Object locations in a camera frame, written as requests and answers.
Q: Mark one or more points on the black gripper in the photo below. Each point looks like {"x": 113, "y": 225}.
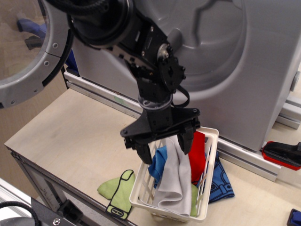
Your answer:
{"x": 156, "y": 125}

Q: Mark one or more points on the red cloth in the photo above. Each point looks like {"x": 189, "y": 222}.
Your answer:
{"x": 197, "y": 157}

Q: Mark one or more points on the white plastic laundry basket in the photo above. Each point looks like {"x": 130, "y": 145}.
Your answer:
{"x": 143, "y": 190}

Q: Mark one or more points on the grey cloth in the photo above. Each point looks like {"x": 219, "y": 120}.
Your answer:
{"x": 173, "y": 192}

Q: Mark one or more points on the small green cloth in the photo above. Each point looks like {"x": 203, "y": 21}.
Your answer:
{"x": 194, "y": 194}

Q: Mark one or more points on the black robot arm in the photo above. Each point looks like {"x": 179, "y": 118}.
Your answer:
{"x": 118, "y": 27}

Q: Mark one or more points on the grey toy washing machine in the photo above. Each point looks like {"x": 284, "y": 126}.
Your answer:
{"x": 240, "y": 56}

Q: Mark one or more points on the grey round machine door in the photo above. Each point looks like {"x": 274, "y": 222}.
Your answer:
{"x": 24, "y": 73}

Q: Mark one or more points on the plain blue cloth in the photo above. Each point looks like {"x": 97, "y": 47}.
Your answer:
{"x": 158, "y": 163}

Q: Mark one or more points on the green cloth with outline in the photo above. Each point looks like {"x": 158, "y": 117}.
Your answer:
{"x": 118, "y": 191}

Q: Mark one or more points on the red and black clamp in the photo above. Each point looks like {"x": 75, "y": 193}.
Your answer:
{"x": 282, "y": 154}

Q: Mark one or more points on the blue black object corner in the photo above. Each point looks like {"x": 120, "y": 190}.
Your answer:
{"x": 294, "y": 218}

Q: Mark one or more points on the blue clamp behind door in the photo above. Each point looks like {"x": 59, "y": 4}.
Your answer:
{"x": 38, "y": 35}

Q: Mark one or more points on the aluminium extrusion rail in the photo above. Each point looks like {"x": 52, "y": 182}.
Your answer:
{"x": 237, "y": 154}

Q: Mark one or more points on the black bracket with bolt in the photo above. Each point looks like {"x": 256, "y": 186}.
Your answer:
{"x": 69, "y": 216}

